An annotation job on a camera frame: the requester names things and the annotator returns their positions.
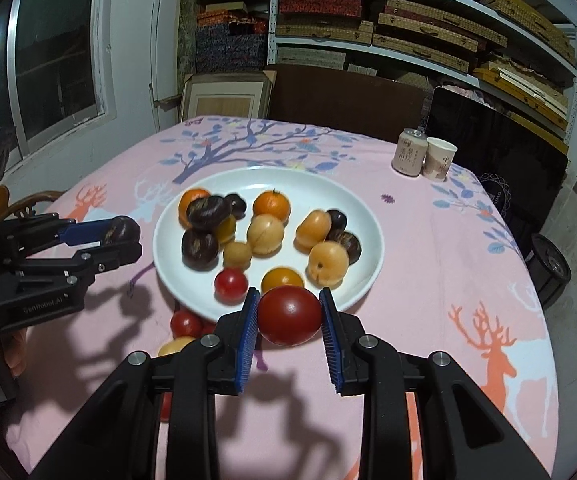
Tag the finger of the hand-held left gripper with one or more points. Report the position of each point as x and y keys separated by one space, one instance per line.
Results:
x=86 y=232
x=113 y=255

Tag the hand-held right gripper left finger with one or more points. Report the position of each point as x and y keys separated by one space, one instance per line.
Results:
x=248 y=340

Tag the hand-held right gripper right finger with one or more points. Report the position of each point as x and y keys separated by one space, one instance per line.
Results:
x=329 y=340

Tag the large dark water chestnut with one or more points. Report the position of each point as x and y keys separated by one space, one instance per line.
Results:
x=121 y=230
x=199 y=249
x=207 y=212

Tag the red cherry tomato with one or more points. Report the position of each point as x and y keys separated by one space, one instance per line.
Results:
x=186 y=322
x=288 y=315
x=209 y=329
x=231 y=284

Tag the yellow apricot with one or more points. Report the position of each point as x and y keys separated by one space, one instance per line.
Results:
x=326 y=262
x=311 y=227
x=266 y=234
x=176 y=346

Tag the brown longan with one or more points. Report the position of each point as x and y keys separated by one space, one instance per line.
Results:
x=237 y=254

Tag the small orange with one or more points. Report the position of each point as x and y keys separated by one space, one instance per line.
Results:
x=271 y=205
x=190 y=199

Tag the yellow green cherry tomato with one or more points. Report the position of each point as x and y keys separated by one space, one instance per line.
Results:
x=227 y=231

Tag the white oval plate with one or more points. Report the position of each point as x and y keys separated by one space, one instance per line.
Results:
x=318 y=190

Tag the wooden chair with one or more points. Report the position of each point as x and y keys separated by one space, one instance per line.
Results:
x=33 y=202

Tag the yellow orange cherry tomato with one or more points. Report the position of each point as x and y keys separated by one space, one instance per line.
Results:
x=282 y=279

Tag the small dark water chestnut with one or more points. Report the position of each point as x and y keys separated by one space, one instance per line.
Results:
x=337 y=219
x=237 y=205
x=347 y=247

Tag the pink deer print tablecloth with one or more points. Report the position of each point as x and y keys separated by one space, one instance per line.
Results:
x=418 y=260

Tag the white framed window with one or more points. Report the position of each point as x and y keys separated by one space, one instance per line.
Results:
x=53 y=50

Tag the beige drink can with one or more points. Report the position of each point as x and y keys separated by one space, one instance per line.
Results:
x=408 y=155

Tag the paper cup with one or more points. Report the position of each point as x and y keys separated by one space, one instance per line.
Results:
x=439 y=160

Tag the black round wheel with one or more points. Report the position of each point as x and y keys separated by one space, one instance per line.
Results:
x=548 y=265

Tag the stack of blue patterned boxes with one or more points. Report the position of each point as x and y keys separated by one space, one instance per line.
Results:
x=228 y=47

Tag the brown cardboard sheet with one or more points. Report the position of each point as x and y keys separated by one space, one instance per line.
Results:
x=343 y=100

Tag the black flat panel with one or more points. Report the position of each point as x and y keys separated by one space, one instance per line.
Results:
x=498 y=150

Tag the metal shelving rack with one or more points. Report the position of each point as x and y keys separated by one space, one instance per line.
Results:
x=274 y=20

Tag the stack of tan woven boxes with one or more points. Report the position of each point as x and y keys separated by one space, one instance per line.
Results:
x=418 y=45

